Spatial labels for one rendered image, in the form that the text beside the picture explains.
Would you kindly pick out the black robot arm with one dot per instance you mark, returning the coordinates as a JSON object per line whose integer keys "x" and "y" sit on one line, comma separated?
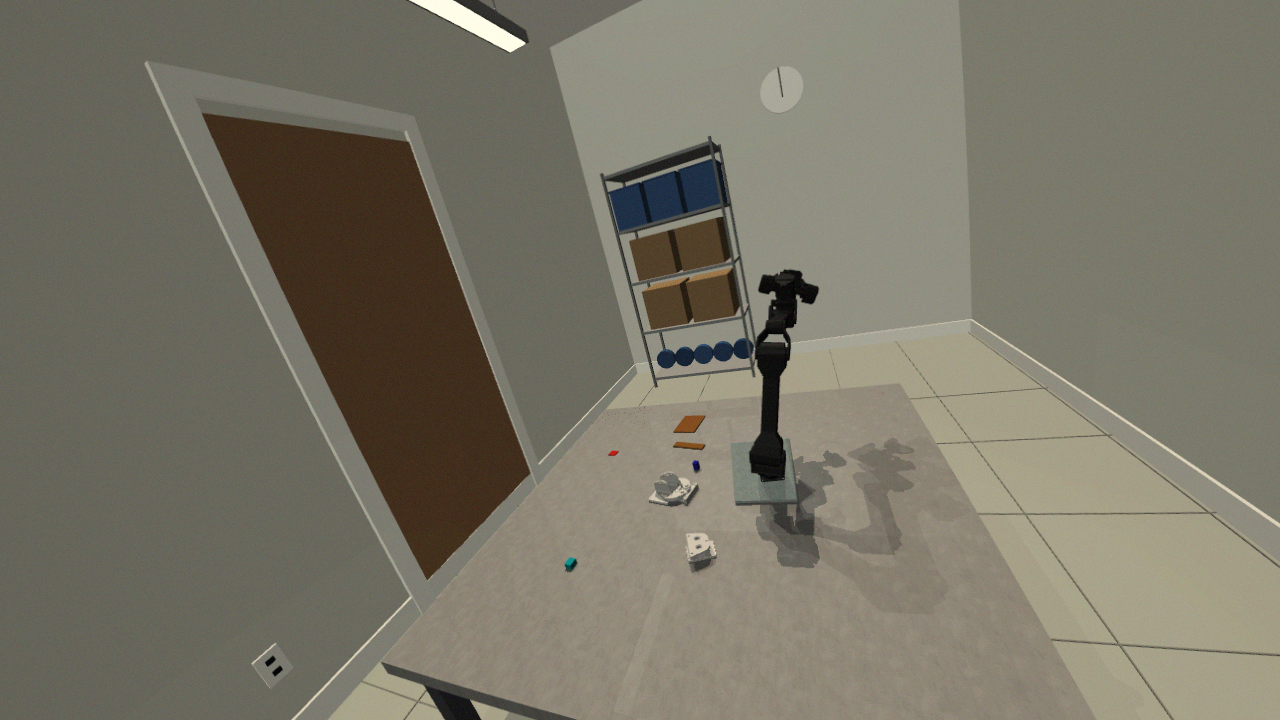
{"x": 767, "y": 456}

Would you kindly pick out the brown flat plate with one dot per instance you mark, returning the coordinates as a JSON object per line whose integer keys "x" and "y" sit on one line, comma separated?
{"x": 689, "y": 424}

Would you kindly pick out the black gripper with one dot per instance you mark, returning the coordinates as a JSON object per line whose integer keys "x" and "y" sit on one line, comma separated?
{"x": 807, "y": 292}

